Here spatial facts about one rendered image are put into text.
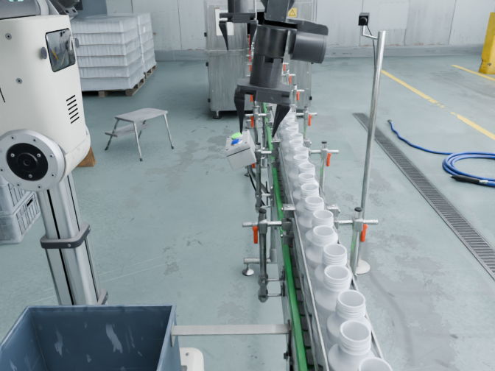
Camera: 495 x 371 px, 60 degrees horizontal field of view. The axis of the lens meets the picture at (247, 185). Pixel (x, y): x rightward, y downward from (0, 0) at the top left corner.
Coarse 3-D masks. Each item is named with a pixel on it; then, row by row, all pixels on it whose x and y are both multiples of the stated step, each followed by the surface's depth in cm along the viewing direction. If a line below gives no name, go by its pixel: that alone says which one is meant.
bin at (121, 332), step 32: (32, 320) 90; (64, 320) 90; (96, 320) 90; (128, 320) 90; (160, 320) 90; (288, 320) 85; (0, 352) 79; (32, 352) 90; (64, 352) 94; (96, 352) 94; (128, 352) 94; (160, 352) 94
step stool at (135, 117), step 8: (136, 112) 445; (144, 112) 445; (152, 112) 444; (160, 112) 444; (128, 120) 420; (136, 120) 418; (144, 120) 472; (120, 128) 463; (128, 128) 463; (136, 128) 462; (144, 128) 468; (168, 128) 454; (112, 136) 449; (120, 136) 444; (136, 136) 423
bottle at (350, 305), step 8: (344, 296) 58; (352, 296) 58; (360, 296) 57; (336, 304) 57; (344, 304) 56; (352, 304) 59; (360, 304) 58; (336, 312) 57; (344, 312) 56; (352, 312) 55; (360, 312) 56; (328, 320) 59; (336, 320) 58; (344, 320) 56; (360, 320) 56; (328, 328) 58; (336, 328) 57; (328, 336) 59; (336, 336) 57; (328, 344) 59; (328, 352) 59
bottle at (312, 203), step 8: (312, 200) 85; (320, 200) 84; (304, 208) 84; (312, 208) 82; (320, 208) 82; (304, 216) 84; (312, 216) 83; (304, 224) 83; (304, 232) 84; (304, 240) 85; (304, 248) 85
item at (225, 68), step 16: (208, 0) 505; (224, 0) 505; (256, 0) 504; (304, 0) 504; (208, 16) 512; (304, 16) 512; (208, 32) 520; (240, 32) 520; (288, 32) 519; (208, 48) 527; (224, 48) 527; (240, 48) 529; (208, 64) 537; (224, 64) 535; (240, 64) 535; (304, 64) 535; (208, 80) 547; (224, 80) 544; (304, 80) 543; (224, 96) 552; (304, 96) 552
